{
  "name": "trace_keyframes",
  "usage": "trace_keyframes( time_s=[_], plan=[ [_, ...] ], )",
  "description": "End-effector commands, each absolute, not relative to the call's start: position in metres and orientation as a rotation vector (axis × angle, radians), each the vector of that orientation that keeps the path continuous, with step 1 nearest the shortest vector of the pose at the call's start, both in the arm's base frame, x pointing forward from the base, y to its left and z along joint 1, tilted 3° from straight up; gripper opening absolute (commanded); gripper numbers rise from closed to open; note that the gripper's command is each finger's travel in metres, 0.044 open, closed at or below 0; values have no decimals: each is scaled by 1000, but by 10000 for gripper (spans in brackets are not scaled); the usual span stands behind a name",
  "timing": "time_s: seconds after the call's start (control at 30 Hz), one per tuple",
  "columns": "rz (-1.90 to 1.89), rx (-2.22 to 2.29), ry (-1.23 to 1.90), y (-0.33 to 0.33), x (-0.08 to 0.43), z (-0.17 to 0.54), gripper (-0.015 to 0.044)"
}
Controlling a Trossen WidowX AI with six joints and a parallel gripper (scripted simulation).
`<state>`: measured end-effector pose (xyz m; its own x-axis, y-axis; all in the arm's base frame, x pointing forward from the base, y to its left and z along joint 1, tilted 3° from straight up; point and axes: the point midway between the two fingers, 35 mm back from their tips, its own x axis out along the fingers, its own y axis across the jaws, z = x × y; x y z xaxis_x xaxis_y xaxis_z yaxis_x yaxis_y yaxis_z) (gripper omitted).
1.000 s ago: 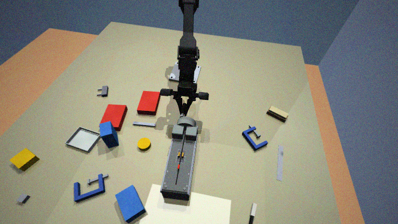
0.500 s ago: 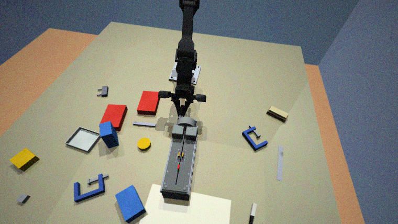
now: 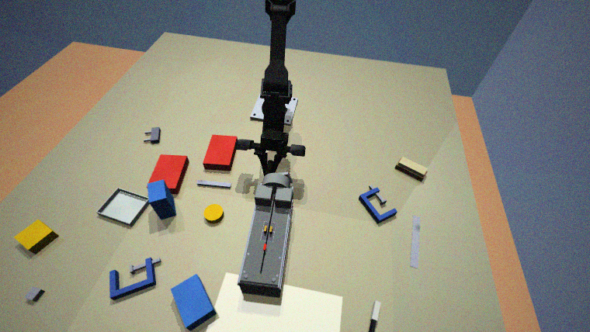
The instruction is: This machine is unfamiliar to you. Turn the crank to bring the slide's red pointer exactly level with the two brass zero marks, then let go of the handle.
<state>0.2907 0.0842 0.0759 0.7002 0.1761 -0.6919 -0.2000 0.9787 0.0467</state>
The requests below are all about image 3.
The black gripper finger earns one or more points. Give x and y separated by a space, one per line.
263 160
277 160

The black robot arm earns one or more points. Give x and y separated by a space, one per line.
276 87

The yellow short cylinder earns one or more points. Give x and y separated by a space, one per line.
214 213

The blue c-clamp with grey screw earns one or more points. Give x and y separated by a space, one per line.
114 290
364 200

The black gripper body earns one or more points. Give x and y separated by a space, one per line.
295 150

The red rectangular block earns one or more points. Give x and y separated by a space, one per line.
171 168
220 153

